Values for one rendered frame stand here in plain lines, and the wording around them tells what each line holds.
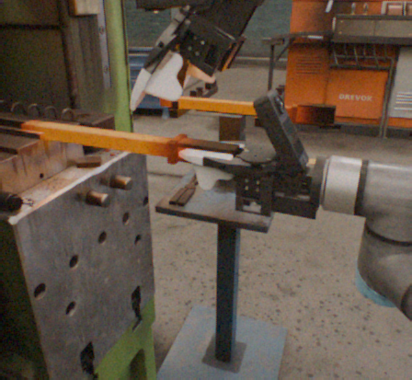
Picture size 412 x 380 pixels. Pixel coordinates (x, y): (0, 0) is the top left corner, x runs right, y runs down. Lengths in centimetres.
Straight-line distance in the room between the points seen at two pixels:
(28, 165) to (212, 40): 39
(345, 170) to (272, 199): 10
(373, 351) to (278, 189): 124
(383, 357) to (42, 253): 134
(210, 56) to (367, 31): 336
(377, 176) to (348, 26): 335
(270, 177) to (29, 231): 38
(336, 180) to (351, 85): 355
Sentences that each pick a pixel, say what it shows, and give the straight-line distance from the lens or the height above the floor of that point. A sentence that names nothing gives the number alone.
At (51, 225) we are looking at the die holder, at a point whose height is 86.
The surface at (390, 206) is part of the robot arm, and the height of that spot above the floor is 99.
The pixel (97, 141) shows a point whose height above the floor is 100.
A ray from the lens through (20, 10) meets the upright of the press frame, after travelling 106.
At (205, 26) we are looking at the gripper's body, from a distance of 50.
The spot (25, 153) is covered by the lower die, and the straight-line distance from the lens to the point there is 70.
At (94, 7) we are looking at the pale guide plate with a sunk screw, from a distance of 102.
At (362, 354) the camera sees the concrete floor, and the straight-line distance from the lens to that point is 169.
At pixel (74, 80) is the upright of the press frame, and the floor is 104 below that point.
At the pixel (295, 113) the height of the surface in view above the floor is 99.
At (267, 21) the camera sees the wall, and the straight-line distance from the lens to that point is 810.
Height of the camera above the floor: 121
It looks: 24 degrees down
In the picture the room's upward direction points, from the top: straight up
